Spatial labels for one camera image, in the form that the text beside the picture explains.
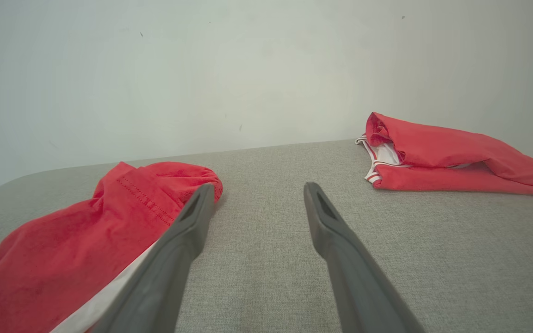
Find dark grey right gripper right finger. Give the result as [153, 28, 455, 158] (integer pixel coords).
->
[303, 182, 427, 333]

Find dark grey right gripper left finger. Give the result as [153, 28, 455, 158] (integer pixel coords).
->
[93, 184, 216, 333]

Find red shorts with white stripe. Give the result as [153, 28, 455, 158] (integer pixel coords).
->
[0, 160, 223, 333]

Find red jersey with white trim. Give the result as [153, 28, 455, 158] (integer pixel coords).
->
[355, 111, 533, 198]

